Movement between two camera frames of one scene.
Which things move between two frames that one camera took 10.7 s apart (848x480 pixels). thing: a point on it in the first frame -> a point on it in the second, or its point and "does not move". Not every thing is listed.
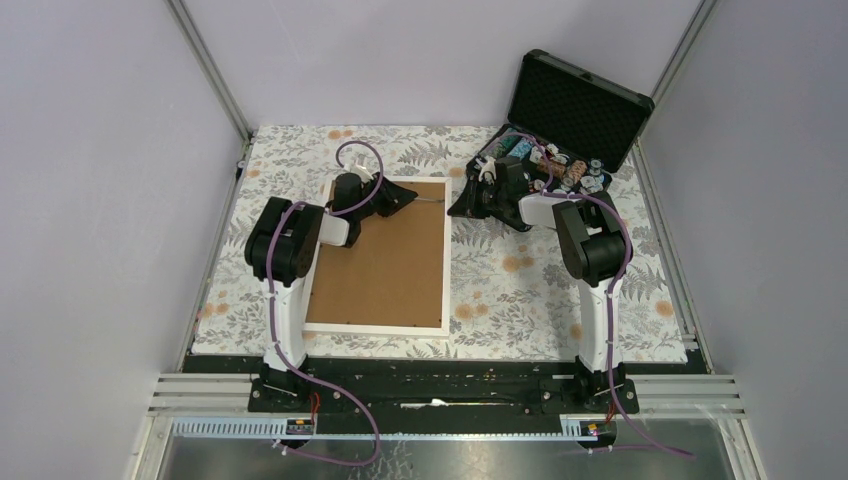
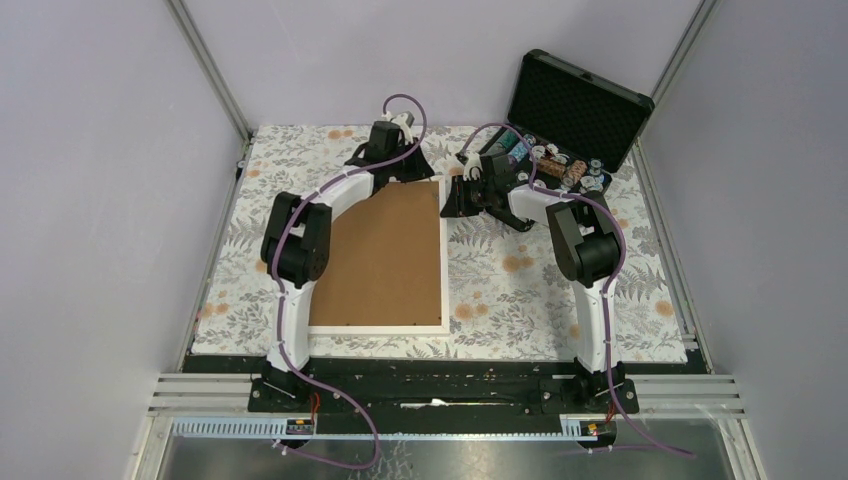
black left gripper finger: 391,199 -> 414,167
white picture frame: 394,280 does not move
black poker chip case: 567,126 does not move
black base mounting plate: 444,394 does not move
